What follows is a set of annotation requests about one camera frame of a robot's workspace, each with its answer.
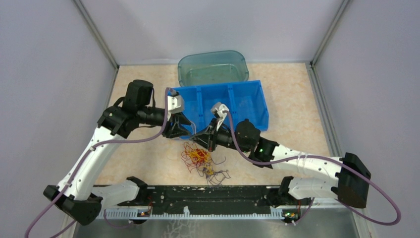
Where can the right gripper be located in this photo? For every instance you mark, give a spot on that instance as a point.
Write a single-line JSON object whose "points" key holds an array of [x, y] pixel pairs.
{"points": [[209, 140]]}

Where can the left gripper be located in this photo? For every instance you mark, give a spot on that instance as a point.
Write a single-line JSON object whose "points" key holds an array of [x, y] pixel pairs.
{"points": [[177, 129]]}

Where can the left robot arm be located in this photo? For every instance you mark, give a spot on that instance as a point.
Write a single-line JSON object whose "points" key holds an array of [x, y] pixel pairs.
{"points": [[76, 194]]}

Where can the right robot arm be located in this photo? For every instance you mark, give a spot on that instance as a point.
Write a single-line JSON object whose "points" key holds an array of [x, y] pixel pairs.
{"points": [[342, 178]]}

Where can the blue three-compartment bin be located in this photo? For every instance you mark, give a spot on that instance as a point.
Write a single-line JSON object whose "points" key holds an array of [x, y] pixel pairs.
{"points": [[245, 100]]}

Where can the teal translucent plastic tub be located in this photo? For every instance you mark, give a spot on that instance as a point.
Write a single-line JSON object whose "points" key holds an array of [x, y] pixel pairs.
{"points": [[212, 68]]}

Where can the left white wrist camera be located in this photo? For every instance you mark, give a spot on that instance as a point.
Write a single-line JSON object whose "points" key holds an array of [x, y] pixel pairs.
{"points": [[175, 104]]}

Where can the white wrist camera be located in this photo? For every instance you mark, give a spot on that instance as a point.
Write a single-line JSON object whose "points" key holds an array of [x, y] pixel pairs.
{"points": [[175, 104], [219, 111]]}

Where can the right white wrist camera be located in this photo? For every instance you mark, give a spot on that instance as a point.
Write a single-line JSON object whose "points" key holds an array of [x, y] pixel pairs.
{"points": [[219, 111]]}

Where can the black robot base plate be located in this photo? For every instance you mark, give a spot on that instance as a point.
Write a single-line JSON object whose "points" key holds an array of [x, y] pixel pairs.
{"points": [[214, 200]]}

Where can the white slotted cable duct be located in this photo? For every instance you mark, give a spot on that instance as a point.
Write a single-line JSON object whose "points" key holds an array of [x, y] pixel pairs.
{"points": [[134, 214]]}

